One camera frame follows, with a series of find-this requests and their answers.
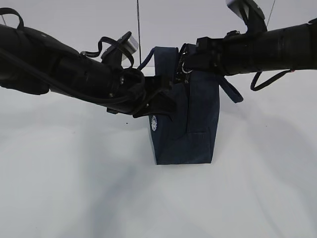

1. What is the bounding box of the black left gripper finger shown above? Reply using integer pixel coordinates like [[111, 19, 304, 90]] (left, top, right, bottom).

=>
[[132, 89, 176, 119]]

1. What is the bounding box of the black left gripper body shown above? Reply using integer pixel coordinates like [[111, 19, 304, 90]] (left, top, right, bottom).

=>
[[106, 75, 173, 116]]

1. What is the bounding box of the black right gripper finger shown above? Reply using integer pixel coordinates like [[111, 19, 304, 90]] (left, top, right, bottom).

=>
[[183, 53, 212, 72]]

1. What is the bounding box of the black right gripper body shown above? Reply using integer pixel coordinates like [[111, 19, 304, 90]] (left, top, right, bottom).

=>
[[183, 37, 227, 74]]

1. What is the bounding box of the navy blue lunch bag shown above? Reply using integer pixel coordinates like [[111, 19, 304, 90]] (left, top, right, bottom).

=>
[[140, 44, 243, 165]]

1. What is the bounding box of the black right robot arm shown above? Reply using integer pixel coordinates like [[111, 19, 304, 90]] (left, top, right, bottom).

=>
[[184, 21, 317, 76]]

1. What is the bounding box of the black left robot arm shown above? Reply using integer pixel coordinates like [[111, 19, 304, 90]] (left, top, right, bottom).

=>
[[0, 26, 177, 118]]

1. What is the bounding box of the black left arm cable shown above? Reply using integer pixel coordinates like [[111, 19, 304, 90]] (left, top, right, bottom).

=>
[[0, 7, 146, 105]]

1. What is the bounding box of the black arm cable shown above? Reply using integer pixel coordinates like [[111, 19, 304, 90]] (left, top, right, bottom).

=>
[[0, 7, 146, 105], [250, 69, 295, 92]]

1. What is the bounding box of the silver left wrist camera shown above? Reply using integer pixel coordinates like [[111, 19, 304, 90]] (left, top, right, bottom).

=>
[[101, 31, 139, 68]]

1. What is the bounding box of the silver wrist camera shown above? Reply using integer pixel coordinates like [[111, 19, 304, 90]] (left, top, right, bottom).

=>
[[101, 31, 139, 68], [225, 0, 267, 34]]

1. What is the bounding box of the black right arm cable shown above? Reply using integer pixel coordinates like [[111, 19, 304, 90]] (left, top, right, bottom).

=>
[[250, 69, 295, 92]]

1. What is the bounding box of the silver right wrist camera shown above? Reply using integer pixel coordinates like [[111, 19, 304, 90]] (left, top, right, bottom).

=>
[[225, 0, 267, 34]]

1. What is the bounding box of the black vertical wall cable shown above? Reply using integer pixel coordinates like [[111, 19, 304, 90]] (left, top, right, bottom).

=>
[[136, 0, 143, 66]]

